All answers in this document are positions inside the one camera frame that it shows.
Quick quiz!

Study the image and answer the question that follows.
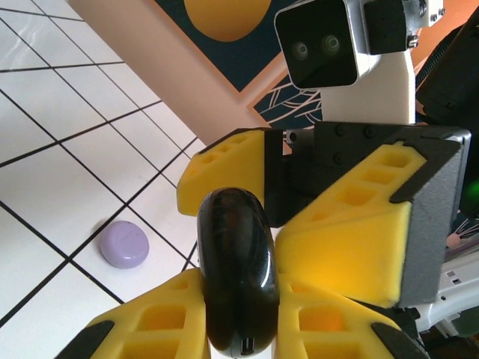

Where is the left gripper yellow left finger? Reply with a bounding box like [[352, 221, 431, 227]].
[[65, 267, 213, 359]]

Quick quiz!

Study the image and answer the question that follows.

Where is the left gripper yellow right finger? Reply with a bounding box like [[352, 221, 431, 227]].
[[275, 276, 430, 359]]

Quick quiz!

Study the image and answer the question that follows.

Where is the purple earbud charging case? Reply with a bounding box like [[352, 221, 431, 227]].
[[99, 220, 150, 269]]

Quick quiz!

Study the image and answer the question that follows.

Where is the black earbud charging case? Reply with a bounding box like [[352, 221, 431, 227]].
[[197, 188, 281, 359]]

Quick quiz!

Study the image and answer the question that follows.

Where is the right gripper thin black cable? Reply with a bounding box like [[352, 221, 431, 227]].
[[416, 34, 451, 90]]

